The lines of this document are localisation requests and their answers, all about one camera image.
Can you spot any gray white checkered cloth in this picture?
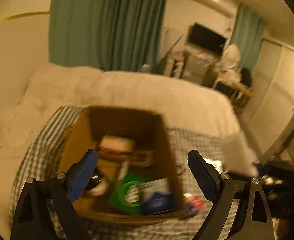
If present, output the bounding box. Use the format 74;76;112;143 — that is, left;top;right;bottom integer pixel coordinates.
11;106;239;239

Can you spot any clear floss pick container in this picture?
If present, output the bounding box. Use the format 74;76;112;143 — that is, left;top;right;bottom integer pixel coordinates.
183;192;204;219

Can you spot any black wall television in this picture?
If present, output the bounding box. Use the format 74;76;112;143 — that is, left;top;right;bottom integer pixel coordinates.
188;23;227;55

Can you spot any beige carton in box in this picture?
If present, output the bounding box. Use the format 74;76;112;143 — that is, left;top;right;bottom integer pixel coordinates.
96;135;135;183

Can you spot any green round label pack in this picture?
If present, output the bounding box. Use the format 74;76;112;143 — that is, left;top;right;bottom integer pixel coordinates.
108;173;147;215

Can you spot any blue white packet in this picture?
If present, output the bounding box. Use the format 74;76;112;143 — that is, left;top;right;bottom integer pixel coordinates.
139;178;173;215

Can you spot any white louvered wardrobe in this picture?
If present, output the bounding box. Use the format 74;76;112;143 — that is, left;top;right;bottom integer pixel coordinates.
242;39;294;154

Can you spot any black backpack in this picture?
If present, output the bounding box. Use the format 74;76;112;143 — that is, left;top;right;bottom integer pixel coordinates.
240;67;252;88

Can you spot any wooden vanity table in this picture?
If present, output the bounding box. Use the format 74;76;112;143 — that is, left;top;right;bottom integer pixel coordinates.
212;69;253;103

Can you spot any white vanity mirror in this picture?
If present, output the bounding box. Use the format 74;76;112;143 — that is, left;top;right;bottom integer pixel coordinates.
219;43;241;70

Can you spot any white air conditioner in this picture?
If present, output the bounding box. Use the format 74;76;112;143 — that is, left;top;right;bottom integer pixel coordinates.
194;0;238;18

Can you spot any cream bed blanket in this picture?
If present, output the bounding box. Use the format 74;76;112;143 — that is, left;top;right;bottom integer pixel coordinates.
0;63;259;233

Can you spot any green curtain right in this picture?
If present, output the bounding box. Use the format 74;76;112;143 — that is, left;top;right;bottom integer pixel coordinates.
231;3;265;72

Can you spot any gray drawer cabinet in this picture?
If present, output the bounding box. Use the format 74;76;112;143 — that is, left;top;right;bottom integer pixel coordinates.
182;52;218;80

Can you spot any green curtain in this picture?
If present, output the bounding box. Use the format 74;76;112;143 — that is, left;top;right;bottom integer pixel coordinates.
49;0;167;74
231;3;265;72

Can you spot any brown cardboard box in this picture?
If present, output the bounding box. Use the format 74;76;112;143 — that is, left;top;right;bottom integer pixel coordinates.
58;107;185;225

